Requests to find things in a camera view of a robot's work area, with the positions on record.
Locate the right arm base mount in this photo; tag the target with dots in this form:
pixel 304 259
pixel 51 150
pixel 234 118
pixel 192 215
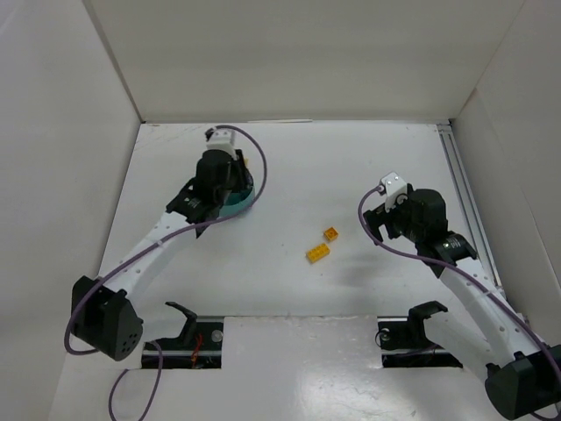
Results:
pixel 403 342

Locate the yellow long lego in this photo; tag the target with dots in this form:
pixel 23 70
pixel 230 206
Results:
pixel 317 253

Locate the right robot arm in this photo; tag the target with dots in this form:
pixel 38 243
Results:
pixel 519 371

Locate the aluminium rail right edge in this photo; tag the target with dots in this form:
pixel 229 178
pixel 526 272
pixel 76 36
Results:
pixel 468 205

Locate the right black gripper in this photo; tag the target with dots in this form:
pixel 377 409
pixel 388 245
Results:
pixel 379 220

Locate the teal round divided container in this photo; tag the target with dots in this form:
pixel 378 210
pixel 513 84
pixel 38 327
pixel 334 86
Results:
pixel 240 198

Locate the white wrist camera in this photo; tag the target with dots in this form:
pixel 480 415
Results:
pixel 221 140
pixel 395 190

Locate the brown orange long lego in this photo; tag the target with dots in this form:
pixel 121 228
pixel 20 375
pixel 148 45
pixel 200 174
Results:
pixel 330 234

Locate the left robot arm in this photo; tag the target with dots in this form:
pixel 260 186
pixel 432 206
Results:
pixel 104 311

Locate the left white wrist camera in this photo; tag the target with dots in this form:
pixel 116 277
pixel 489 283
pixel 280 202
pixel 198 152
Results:
pixel 221 140

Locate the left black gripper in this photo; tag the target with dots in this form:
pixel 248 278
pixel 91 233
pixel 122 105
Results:
pixel 239 174

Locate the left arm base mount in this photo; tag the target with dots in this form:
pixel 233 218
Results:
pixel 193 337

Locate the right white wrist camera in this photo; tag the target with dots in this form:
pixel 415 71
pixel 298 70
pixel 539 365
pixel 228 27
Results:
pixel 395 190

